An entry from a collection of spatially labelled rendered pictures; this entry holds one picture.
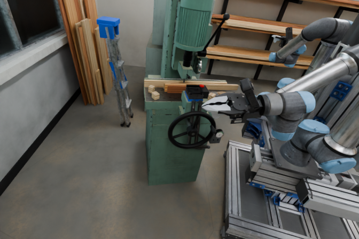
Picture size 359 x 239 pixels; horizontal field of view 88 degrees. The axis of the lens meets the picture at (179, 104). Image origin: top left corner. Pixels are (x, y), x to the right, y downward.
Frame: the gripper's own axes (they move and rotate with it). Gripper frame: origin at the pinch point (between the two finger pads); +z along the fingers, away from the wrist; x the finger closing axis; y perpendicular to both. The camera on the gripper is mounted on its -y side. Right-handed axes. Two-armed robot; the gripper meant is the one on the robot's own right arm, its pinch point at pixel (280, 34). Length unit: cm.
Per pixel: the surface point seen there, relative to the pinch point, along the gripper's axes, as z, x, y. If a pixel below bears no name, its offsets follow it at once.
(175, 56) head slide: -48, -95, 1
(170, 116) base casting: -74, -99, 33
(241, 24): 129, 8, 16
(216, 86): -53, -66, 22
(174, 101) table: -73, -96, 22
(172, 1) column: -40, -96, -30
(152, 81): -58, -111, 15
